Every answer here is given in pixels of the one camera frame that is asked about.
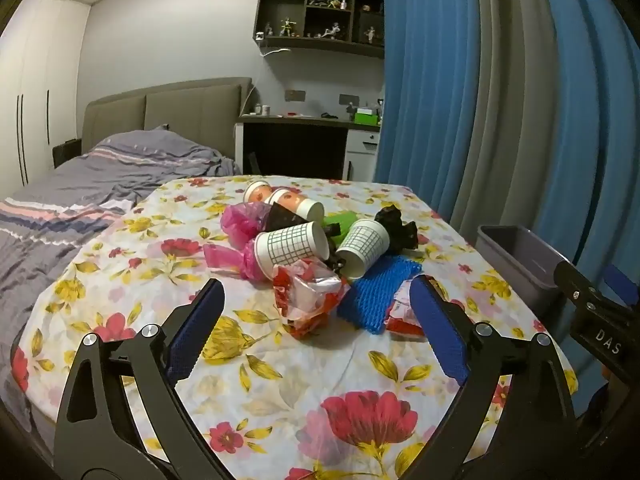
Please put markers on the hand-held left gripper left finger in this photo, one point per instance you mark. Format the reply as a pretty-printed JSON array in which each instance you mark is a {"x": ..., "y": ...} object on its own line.
[{"x": 195, "y": 330}]

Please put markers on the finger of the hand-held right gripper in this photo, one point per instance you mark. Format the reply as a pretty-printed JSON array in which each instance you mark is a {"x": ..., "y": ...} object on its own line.
[
  {"x": 622, "y": 284},
  {"x": 575, "y": 280}
]

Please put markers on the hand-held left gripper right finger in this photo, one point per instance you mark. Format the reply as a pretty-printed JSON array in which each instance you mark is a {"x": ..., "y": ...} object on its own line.
[{"x": 440, "y": 325}]

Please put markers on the grey plastic bin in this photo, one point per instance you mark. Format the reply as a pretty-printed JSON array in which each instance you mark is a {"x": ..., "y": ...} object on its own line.
[{"x": 515, "y": 255}]

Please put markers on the grid pattern paper cup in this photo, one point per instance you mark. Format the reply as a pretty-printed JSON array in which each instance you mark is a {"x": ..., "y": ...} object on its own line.
[
  {"x": 362, "y": 245},
  {"x": 290, "y": 245}
]

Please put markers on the red snack packet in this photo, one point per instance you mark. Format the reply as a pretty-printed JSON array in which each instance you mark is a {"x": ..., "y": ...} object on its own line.
[{"x": 400, "y": 324}]

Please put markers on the blue textured cloth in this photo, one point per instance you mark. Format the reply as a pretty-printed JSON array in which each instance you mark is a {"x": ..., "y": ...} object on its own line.
[{"x": 370, "y": 290}]

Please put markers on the black plastic bag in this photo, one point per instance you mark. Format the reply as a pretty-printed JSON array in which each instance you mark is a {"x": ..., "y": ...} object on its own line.
[{"x": 395, "y": 225}]

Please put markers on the red white plastic wrapper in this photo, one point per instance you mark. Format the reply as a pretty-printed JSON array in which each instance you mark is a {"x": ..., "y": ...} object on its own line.
[{"x": 305, "y": 305}]

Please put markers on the pink plastic bag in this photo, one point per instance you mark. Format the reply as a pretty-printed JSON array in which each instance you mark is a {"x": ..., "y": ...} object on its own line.
[{"x": 240, "y": 222}]

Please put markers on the floral tablecloth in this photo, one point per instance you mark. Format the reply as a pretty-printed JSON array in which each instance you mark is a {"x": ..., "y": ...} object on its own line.
[{"x": 300, "y": 385}]

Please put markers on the green packet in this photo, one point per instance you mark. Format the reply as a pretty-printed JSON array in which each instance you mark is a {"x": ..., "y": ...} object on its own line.
[{"x": 340, "y": 221}]

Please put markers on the orange paper cup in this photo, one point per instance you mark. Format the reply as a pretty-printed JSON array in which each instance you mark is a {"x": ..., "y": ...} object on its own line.
[
  {"x": 295, "y": 203},
  {"x": 257, "y": 192}
]

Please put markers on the grey striped blanket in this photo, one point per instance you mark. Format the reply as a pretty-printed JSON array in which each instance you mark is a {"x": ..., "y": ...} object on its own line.
[{"x": 100, "y": 175}]

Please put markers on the white drawer cabinet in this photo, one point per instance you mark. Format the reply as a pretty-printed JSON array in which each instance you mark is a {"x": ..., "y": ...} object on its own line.
[{"x": 361, "y": 147}]

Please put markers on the blue and grey curtain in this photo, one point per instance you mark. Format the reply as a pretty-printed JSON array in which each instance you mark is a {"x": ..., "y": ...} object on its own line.
[{"x": 475, "y": 100}]

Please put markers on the black bedside box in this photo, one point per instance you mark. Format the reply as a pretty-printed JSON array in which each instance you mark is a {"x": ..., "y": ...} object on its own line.
[{"x": 67, "y": 152}]

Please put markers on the green box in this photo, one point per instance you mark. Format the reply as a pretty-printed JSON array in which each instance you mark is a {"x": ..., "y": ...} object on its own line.
[{"x": 367, "y": 117}]

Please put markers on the grey upholstered headboard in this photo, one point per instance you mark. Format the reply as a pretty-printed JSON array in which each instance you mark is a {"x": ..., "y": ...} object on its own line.
[{"x": 165, "y": 105}]

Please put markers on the dark top desk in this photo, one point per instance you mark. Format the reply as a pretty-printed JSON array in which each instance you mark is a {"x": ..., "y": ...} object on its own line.
[{"x": 295, "y": 125}]

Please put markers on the small dark bundle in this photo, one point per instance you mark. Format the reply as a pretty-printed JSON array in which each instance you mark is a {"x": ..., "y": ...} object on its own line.
[{"x": 330, "y": 115}]

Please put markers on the white wardrobe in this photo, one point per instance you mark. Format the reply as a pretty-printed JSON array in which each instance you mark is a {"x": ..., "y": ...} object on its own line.
[{"x": 40, "y": 85}]

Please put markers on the row of figurines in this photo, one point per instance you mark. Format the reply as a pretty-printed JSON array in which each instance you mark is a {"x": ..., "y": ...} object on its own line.
[{"x": 330, "y": 32}]

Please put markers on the grey wall socket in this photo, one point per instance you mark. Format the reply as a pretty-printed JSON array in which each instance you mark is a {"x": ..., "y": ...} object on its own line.
[
  {"x": 295, "y": 95},
  {"x": 350, "y": 99}
]

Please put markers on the dark wall shelf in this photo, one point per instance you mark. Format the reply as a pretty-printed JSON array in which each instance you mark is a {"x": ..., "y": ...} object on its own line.
[{"x": 280, "y": 5}]

